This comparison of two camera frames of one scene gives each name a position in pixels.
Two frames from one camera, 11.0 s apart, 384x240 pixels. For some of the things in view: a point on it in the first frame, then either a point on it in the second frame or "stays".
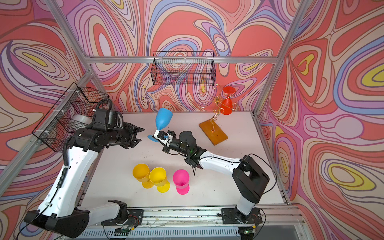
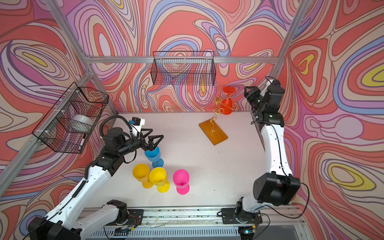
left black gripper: x=133 y=131 → x=149 y=146
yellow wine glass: x=141 y=172 stays
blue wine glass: x=163 y=118 → x=154 y=156
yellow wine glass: x=158 y=177 stays
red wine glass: x=226 y=105 stays
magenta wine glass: x=181 y=178 stays
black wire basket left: x=73 y=112 stays
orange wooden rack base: x=213 y=132 stays
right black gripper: x=166 y=149 → x=251 y=93
